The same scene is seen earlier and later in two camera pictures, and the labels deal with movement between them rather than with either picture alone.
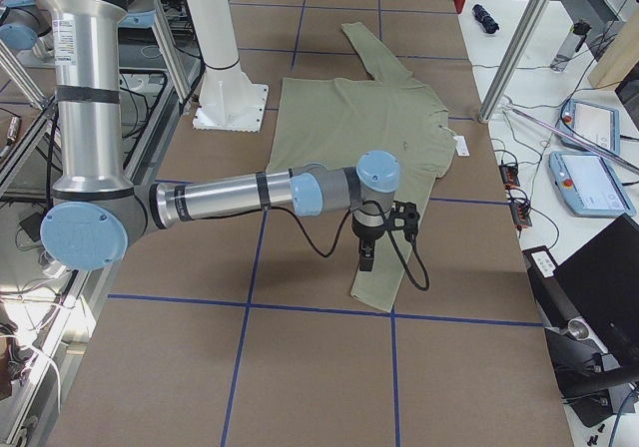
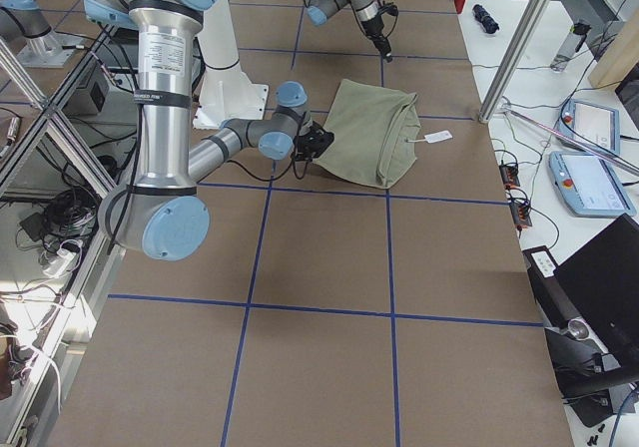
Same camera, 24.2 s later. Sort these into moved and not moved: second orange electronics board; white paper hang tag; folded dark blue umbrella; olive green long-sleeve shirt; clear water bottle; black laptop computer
Moved: olive green long-sleeve shirt; white paper hang tag
Not moved: second orange electronics board; clear water bottle; black laptop computer; folded dark blue umbrella
